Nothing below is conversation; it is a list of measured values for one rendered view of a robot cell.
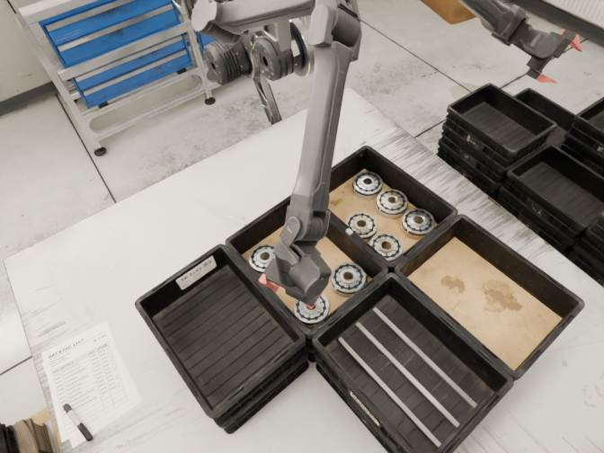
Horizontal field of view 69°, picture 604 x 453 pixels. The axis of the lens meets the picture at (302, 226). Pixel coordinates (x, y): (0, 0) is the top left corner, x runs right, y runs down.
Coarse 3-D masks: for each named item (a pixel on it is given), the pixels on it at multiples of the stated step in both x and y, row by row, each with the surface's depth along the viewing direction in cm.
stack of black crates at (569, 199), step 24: (552, 144) 204; (528, 168) 208; (552, 168) 209; (576, 168) 199; (504, 192) 204; (528, 192) 194; (552, 192) 201; (576, 192) 200; (600, 192) 195; (528, 216) 200; (552, 216) 188; (576, 216) 193; (552, 240) 196; (576, 240) 186
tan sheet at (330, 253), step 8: (264, 240) 141; (272, 240) 141; (320, 240) 140; (328, 240) 140; (320, 248) 138; (328, 248) 138; (336, 248) 138; (248, 256) 138; (328, 256) 136; (336, 256) 136; (344, 256) 136; (328, 264) 134; (336, 264) 134; (368, 280) 130; (280, 288) 131; (328, 288) 130; (280, 296) 129; (288, 296) 129; (328, 296) 128; (336, 296) 128; (288, 304) 128; (336, 304) 127
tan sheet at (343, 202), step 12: (348, 180) 154; (336, 192) 151; (348, 192) 151; (336, 204) 148; (348, 204) 148; (360, 204) 147; (372, 204) 147; (408, 204) 146; (348, 216) 145; (384, 228) 141; (396, 228) 141; (408, 240) 138
